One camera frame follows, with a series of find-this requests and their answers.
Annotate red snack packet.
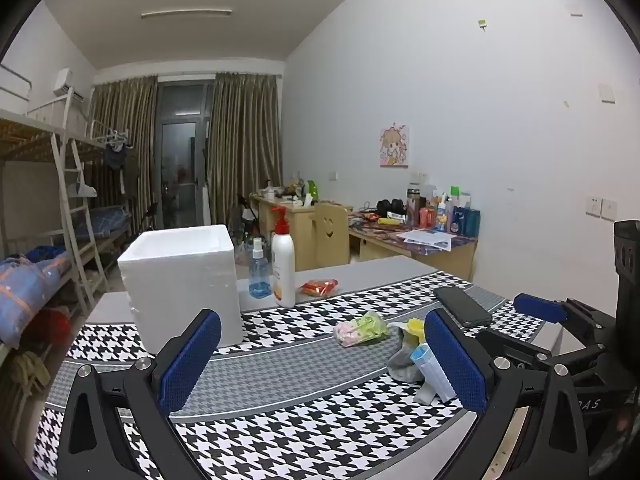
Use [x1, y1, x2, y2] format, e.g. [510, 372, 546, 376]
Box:
[300, 280, 340, 297]

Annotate wooden smiley face chair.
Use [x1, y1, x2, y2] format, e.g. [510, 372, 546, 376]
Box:
[308, 202, 350, 271]

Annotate brown curtain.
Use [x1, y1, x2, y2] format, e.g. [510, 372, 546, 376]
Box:
[90, 76, 159, 233]
[207, 72, 283, 226]

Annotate black smartphone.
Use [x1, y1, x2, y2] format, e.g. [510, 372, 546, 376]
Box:
[433, 286, 493, 328]

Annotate blue spray bottle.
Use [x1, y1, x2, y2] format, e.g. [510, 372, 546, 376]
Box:
[248, 238, 273, 299]

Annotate wooden desk with patterned cover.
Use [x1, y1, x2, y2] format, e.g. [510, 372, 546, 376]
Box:
[347, 212, 478, 281]

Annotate white bed ladder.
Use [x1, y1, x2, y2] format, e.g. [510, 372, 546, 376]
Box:
[50, 132, 108, 306]

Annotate printed paper sheets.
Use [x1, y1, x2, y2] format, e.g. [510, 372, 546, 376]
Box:
[396, 230, 452, 252]

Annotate white foam box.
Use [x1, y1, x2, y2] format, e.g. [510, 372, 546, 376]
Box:
[117, 224, 243, 352]

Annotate grey sock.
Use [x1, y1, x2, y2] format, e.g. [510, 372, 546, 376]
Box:
[387, 322, 426, 382]

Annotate green pink tissue pack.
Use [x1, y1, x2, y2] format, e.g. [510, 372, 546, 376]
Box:
[334, 311, 391, 348]

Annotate blue bedding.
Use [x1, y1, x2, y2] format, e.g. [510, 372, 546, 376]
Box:
[89, 206, 132, 238]

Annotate blue orange quilt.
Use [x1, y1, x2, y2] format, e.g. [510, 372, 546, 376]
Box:
[0, 245, 73, 350]

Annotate yellowish cloth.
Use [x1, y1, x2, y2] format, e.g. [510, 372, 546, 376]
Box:
[7, 350, 51, 401]

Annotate white and blue packet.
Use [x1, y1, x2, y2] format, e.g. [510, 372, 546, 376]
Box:
[410, 345, 457, 403]

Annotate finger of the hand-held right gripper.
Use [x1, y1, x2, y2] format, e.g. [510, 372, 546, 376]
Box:
[513, 292, 618, 356]
[475, 330, 608, 386]

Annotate glass balcony door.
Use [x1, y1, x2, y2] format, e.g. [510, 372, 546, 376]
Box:
[156, 80, 217, 228]

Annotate metal bunk bed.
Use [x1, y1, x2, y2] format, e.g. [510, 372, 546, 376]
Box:
[0, 62, 136, 351]

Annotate ceiling tube light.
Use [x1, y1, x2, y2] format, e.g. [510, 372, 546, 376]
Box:
[141, 8, 233, 20]

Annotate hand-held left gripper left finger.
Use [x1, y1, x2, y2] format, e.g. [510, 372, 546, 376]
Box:
[57, 308, 223, 480]

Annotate cartoon wall poster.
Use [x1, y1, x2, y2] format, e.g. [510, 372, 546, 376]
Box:
[378, 124, 411, 167]

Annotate white pump lotion bottle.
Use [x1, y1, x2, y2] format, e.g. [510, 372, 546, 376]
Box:
[271, 206, 297, 308]

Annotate white air conditioner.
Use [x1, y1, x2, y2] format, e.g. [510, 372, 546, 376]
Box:
[53, 67, 86, 100]

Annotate houndstooth tablecloth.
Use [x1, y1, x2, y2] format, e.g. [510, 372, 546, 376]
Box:
[32, 269, 561, 480]

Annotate dark hanging clothes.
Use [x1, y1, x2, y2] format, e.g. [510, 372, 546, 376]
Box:
[104, 142, 132, 171]

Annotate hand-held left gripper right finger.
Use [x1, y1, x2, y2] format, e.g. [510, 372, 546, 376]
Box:
[423, 308, 591, 480]

